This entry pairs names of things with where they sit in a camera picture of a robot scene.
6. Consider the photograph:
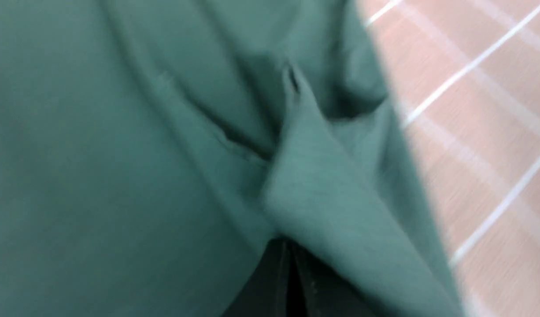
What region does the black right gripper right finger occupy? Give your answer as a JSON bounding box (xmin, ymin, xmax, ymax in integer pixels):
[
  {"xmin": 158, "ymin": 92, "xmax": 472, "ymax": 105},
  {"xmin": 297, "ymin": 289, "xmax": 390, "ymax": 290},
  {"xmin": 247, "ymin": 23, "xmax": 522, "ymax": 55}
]
[{"xmin": 292, "ymin": 243, "xmax": 375, "ymax": 317}]

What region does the green long sleeve shirt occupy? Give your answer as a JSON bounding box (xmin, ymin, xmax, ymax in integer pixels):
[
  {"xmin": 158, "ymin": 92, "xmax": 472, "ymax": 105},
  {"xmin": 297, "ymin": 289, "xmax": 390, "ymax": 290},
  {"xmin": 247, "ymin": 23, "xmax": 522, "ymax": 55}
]
[{"xmin": 0, "ymin": 0, "xmax": 465, "ymax": 317}]

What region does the pink checkered tablecloth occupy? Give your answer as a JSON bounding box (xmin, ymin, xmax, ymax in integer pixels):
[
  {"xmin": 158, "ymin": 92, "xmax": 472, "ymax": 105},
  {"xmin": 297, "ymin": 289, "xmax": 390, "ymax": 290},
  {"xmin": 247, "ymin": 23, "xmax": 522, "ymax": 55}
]
[{"xmin": 357, "ymin": 0, "xmax": 540, "ymax": 317}]

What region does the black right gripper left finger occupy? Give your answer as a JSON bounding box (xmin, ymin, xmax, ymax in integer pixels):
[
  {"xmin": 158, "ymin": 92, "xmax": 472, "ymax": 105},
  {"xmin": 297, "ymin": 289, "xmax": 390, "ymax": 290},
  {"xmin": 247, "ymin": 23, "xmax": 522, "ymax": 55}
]
[{"xmin": 222, "ymin": 239, "xmax": 291, "ymax": 317}]

